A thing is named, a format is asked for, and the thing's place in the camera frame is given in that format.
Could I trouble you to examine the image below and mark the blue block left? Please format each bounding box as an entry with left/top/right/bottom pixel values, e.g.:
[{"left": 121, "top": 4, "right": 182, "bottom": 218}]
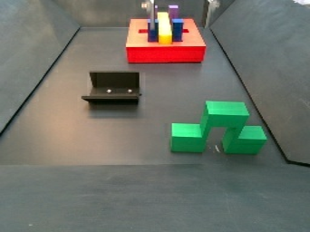
[{"left": 172, "top": 18, "right": 184, "bottom": 42}]

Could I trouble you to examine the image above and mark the purple block left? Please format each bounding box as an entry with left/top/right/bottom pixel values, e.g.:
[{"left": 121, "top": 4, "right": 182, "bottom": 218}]
[{"left": 168, "top": 5, "right": 178, "bottom": 19}]

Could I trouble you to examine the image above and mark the blue block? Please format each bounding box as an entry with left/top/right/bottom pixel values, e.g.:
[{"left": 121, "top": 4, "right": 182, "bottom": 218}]
[
  {"left": 148, "top": 20, "right": 158, "bottom": 42},
  {"left": 172, "top": 18, "right": 184, "bottom": 42}
]

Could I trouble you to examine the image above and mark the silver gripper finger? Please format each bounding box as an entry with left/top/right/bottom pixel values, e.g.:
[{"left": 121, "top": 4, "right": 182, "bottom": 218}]
[{"left": 141, "top": 0, "right": 154, "bottom": 30}]

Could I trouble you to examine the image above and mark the blue block right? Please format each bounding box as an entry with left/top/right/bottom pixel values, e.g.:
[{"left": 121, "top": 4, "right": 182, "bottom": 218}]
[{"left": 148, "top": 20, "right": 158, "bottom": 42}]

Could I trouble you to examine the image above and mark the yellow long bar block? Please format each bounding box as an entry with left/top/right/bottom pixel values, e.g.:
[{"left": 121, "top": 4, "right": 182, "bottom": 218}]
[{"left": 157, "top": 12, "right": 172, "bottom": 44}]

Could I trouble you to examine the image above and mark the green stepped arch block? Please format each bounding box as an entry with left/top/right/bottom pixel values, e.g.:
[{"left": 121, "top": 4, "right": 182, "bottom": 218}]
[{"left": 170, "top": 101, "right": 265, "bottom": 155}]

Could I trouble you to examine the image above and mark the red base board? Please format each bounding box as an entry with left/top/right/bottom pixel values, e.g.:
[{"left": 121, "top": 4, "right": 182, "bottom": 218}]
[{"left": 125, "top": 18, "right": 207, "bottom": 63}]

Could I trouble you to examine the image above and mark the black angled bracket holder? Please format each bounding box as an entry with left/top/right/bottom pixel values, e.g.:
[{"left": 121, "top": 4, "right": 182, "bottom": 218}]
[{"left": 81, "top": 71, "right": 140, "bottom": 102}]

